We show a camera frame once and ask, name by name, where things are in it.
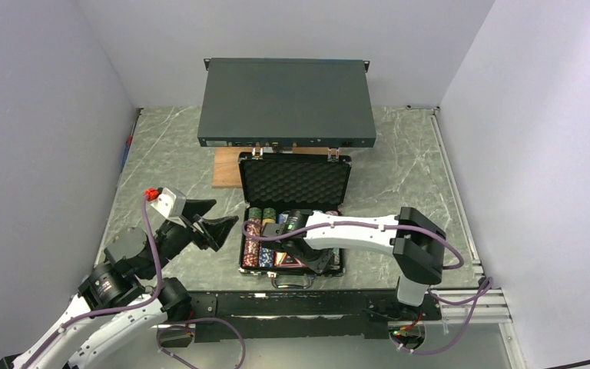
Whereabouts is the green yellow blue chip column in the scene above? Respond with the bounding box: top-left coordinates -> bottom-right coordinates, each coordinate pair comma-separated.
259,208 -> 277,269

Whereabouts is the dark rack-mount server unit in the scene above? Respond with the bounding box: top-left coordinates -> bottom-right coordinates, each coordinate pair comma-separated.
197,58 -> 376,148

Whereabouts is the wooden board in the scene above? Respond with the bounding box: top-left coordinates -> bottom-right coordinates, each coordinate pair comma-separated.
211,147 -> 340,188

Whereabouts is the blue playing card deck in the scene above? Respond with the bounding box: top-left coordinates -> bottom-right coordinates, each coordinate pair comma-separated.
277,213 -> 289,224

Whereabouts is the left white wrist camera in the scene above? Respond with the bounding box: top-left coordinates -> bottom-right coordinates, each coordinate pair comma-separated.
144,188 -> 187,227

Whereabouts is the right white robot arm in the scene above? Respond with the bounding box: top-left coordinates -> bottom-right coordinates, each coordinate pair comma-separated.
256,207 -> 449,319

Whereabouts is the red green chip column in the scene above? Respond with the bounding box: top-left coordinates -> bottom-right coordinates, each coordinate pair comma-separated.
242,208 -> 262,268

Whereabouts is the red triangle card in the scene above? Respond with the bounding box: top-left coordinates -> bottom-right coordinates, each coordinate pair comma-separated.
278,255 -> 306,268

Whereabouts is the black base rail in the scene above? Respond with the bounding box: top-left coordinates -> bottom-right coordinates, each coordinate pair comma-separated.
168,288 -> 442,343

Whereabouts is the black poker chip case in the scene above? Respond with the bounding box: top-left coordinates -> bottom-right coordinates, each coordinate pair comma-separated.
238,150 -> 352,289

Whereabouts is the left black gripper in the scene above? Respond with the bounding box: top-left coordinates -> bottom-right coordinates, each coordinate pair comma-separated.
141,199 -> 238,279

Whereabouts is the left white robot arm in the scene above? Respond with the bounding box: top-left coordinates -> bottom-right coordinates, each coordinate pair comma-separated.
0,188 -> 239,368

